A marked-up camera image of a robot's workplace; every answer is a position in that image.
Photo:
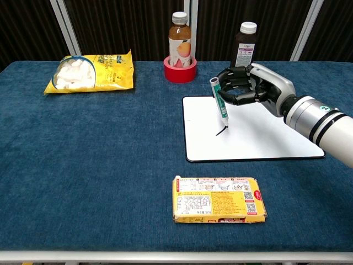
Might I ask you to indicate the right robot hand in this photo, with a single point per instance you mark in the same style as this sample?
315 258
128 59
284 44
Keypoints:
271 84

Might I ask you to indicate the green marker pen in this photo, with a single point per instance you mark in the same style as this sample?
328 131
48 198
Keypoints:
222 108

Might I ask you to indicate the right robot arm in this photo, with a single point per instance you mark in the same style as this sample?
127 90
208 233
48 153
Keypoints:
322 124

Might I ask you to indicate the dark brown medicine bottle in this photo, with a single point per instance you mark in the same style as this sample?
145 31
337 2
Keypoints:
246 47

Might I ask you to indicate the white drawing board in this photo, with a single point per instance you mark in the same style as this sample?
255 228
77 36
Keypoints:
253 138

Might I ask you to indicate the red tape roll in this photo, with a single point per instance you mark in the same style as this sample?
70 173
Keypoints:
179 73

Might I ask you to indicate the juice bottle white cap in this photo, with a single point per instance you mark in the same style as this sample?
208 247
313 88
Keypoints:
179 41

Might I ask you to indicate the yellow flat carton box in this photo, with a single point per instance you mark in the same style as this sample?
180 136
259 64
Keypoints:
218 200

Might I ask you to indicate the yellow snack bag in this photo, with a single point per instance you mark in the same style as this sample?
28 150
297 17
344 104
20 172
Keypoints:
93 73

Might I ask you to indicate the blue table mat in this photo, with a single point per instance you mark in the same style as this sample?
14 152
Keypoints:
96 151

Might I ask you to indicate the white partition frame post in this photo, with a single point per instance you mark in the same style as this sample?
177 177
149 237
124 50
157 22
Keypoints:
67 27
191 19
304 30

